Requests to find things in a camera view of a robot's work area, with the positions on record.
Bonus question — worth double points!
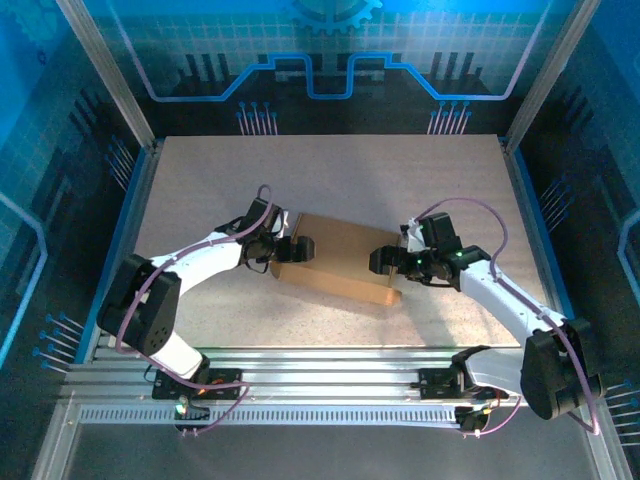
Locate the brown cardboard paper box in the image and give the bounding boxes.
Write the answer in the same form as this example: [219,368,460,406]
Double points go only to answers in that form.
[268,212,404,308]

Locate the blue table edge strip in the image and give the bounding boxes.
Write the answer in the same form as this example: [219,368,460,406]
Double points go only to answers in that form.
[508,143,589,364]
[73,144,152,364]

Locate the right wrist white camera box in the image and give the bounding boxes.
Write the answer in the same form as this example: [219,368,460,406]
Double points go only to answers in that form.
[398,216,427,254]

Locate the aluminium rail frame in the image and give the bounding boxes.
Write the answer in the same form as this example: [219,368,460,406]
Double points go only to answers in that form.
[29,346,632,480]

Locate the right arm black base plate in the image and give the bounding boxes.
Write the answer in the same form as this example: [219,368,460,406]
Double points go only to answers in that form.
[417,366,510,401]

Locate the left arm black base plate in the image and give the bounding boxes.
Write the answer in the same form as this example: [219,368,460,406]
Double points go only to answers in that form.
[151,367,245,402]

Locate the slotted grey cable duct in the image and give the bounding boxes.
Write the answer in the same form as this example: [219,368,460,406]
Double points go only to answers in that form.
[78,406,462,427]

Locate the aluminium corner post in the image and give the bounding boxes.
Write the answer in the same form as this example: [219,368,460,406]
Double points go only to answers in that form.
[501,0,605,152]
[54,0,165,152]

